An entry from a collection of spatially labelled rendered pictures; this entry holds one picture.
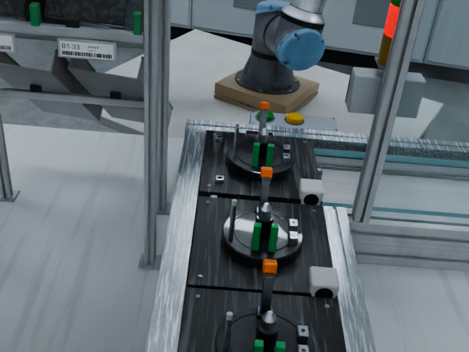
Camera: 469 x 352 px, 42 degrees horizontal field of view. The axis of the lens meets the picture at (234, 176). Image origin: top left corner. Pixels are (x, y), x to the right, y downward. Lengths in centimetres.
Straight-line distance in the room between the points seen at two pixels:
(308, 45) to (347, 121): 28
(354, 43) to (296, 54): 272
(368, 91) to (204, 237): 37
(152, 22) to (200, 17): 344
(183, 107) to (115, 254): 63
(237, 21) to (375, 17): 92
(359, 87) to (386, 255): 36
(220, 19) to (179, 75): 246
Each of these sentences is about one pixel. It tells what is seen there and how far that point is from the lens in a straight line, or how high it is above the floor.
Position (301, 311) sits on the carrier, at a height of 97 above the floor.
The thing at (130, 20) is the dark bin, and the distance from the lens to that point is 100.
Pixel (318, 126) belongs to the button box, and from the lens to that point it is 147.
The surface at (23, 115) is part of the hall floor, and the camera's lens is 351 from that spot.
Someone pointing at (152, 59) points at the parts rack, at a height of 128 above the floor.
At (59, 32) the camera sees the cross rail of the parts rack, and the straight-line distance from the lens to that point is 97.
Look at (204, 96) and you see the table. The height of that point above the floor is 86.
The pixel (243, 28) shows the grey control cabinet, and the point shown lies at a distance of 432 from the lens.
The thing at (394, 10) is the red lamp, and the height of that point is 135.
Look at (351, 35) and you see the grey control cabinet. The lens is 426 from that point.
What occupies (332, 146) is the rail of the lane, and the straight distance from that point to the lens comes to 143.
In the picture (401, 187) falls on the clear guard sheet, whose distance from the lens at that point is 116.
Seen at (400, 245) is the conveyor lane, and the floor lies 91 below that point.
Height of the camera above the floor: 165
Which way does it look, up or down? 34 degrees down
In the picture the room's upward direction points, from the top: 6 degrees clockwise
